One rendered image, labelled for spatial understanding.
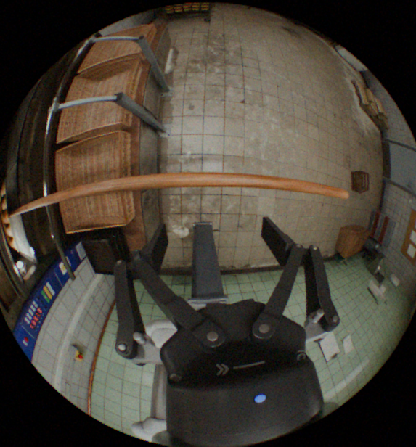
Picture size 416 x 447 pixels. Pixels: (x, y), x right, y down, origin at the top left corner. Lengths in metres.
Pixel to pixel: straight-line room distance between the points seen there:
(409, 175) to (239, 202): 4.20
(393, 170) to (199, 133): 4.32
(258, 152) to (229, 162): 0.32
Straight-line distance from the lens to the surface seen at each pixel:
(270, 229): 0.19
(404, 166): 4.45
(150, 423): 0.64
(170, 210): 1.60
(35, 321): 1.04
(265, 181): 0.32
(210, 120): 1.56
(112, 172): 1.06
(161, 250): 0.18
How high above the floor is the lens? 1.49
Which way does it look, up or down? 66 degrees down
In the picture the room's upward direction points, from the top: 171 degrees clockwise
